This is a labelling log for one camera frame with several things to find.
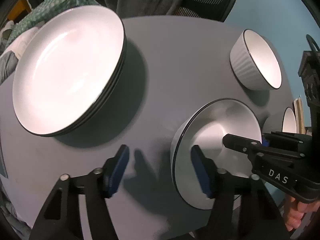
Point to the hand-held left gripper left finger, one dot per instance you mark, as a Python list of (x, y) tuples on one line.
[(118, 170)]

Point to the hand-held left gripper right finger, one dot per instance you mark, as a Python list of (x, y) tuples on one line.
[(202, 172)]

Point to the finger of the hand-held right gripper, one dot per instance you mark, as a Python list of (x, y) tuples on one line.
[(282, 137), (240, 143)]

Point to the white ribbed bowl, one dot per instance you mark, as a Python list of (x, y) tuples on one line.
[(289, 120), (262, 55), (212, 120)]

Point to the person's right hand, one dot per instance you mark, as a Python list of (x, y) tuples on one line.
[(300, 210)]

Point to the beige wooden board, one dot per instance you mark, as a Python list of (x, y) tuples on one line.
[(299, 115)]

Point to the grey duvet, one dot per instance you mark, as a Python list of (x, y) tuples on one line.
[(7, 62)]

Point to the light grey bed sheet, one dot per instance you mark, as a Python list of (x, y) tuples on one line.
[(23, 38)]

